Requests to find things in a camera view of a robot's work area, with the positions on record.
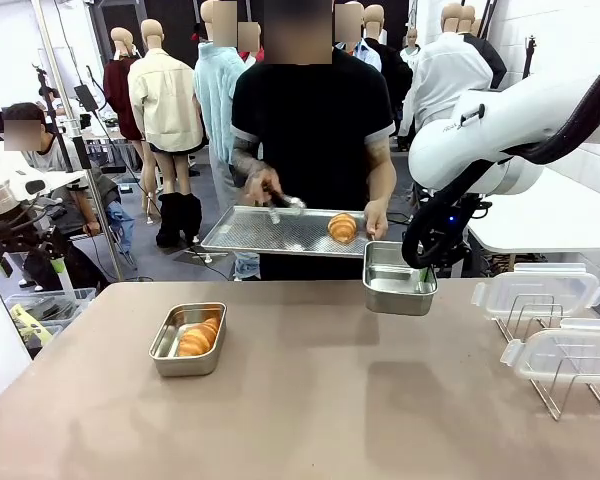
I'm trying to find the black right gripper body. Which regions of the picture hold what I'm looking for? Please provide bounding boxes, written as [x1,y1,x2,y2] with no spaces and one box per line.
[424,192,494,266]

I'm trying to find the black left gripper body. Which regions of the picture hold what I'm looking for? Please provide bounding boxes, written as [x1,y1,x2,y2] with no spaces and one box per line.
[0,213,50,257]

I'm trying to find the steel container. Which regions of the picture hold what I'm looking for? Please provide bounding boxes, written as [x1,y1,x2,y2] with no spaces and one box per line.
[148,301,228,378]
[362,240,439,317]

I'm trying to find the golden croissant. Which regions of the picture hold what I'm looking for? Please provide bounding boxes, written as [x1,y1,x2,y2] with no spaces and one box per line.
[327,212,359,245]
[177,316,222,358]

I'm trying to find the metal tongs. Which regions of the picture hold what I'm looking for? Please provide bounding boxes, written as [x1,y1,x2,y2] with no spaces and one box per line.
[261,185,309,226]

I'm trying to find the perforated metal baking tray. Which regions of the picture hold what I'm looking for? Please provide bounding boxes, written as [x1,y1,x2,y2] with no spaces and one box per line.
[200,204,377,260]

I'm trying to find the clear plastic container lid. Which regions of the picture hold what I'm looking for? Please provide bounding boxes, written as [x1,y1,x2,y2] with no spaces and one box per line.
[499,319,600,384]
[471,263,600,322]

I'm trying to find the person's left forearm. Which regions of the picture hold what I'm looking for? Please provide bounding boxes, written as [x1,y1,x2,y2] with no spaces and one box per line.
[364,142,398,206]

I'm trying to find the person's tattooed right forearm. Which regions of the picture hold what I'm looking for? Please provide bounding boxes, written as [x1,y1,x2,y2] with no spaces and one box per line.
[229,135,274,184]

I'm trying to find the person's left hand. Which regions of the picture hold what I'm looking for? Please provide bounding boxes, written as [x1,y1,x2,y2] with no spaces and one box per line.
[363,198,390,242]

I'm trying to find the person's tattooed right hand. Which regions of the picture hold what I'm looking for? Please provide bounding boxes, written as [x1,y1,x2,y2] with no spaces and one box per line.
[243,167,283,207]

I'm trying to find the clear plastic storage bin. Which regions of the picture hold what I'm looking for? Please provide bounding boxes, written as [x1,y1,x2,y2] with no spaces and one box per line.
[3,287,97,332]

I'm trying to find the yellow green packet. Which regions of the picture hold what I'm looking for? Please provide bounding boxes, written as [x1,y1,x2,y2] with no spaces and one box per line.
[9,303,56,346]

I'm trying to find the white work table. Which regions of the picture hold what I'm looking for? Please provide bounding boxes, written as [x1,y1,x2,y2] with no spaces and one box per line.
[39,168,89,197]

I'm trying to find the seated person in grey shirt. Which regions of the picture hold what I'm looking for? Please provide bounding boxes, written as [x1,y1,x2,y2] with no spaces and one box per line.
[2,102,136,295]

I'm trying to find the white side table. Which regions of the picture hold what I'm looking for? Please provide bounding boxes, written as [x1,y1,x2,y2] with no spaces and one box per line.
[467,144,600,255]

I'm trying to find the thin black tripod stand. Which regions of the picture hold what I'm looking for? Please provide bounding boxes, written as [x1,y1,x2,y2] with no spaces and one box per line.
[32,64,77,174]

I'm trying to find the black tablet on stand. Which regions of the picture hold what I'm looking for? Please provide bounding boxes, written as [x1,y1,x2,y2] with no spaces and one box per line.
[74,83,100,112]

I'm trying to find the mannequin in white shirt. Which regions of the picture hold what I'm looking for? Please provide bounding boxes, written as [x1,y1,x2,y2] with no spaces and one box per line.
[397,2,495,151]

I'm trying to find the mannequin in black top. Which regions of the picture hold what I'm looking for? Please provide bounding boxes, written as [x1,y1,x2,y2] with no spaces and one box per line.
[363,3,414,151]

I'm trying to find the mannequin in maroon top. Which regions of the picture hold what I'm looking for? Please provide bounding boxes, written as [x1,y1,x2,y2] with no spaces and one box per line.
[103,27,146,216]

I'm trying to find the person in black t-shirt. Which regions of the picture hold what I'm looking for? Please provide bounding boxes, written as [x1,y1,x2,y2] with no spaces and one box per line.
[229,0,397,281]

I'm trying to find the mannequin in black jacket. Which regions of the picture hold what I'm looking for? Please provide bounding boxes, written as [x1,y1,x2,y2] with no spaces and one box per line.
[459,4,509,91]

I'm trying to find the mannequin in cream jacket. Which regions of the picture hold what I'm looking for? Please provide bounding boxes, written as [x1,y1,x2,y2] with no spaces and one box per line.
[127,18,206,249]

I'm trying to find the black light stand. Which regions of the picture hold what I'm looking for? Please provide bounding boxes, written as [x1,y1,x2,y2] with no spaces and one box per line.
[522,34,539,81]

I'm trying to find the mannequin in blue open shirt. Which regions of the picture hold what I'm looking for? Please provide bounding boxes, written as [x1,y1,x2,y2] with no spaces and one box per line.
[334,2,384,71]

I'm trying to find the mannequin in light blue fleece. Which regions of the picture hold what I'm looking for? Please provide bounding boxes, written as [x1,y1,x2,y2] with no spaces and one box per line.
[193,0,261,281]

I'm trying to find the mannequin in red jacket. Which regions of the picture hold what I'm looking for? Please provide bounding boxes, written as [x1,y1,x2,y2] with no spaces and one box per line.
[237,20,266,69]

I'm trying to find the right arm black cable sleeve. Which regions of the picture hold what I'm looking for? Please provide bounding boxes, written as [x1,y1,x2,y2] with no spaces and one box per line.
[401,63,600,270]

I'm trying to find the wire lid rack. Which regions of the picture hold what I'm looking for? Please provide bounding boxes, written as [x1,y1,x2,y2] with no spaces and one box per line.
[493,293,600,422]

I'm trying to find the silver metal post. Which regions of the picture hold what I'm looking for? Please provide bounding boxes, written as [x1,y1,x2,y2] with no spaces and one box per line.
[32,0,125,282]

